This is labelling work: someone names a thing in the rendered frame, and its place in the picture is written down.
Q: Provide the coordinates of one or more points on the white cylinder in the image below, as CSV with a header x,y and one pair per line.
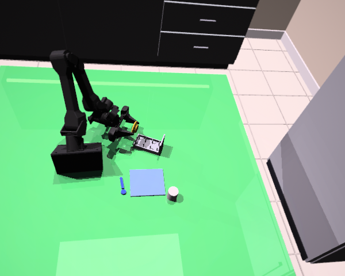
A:
x,y
172,193

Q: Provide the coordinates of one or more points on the light blue flat rectangular slab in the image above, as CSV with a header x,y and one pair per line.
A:
x,y
147,182

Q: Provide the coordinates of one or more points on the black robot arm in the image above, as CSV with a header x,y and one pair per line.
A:
x,y
75,122

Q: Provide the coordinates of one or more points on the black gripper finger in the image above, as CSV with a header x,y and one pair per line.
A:
x,y
130,119
121,133

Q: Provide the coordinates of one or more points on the dark grey dish rack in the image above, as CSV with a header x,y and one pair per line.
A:
x,y
148,144

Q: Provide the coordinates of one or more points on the yellow round plate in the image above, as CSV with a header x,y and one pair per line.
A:
x,y
135,127

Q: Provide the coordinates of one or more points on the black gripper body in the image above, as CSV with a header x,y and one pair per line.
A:
x,y
116,123

